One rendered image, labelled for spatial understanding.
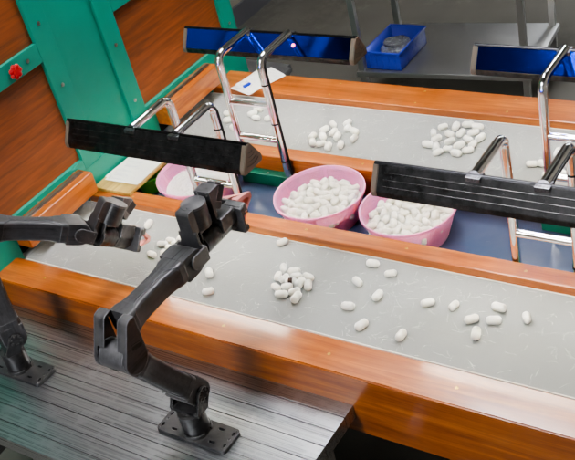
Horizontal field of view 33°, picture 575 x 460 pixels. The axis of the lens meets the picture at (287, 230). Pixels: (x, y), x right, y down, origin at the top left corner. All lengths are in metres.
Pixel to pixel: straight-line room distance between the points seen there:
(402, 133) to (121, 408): 1.21
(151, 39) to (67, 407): 1.32
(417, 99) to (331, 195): 0.51
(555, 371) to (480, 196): 0.40
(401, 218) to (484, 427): 0.75
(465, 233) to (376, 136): 0.52
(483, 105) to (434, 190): 0.94
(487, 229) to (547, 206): 0.64
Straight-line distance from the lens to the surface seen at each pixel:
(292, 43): 2.86
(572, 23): 5.20
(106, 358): 1.99
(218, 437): 2.24
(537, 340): 2.21
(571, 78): 2.50
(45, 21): 2.91
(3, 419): 2.55
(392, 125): 3.04
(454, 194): 2.09
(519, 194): 2.03
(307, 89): 3.30
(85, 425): 2.42
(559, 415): 2.02
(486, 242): 2.60
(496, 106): 3.00
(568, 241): 2.30
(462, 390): 2.08
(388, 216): 2.63
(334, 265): 2.50
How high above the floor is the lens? 2.26
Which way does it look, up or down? 35 degrees down
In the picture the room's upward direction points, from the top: 15 degrees counter-clockwise
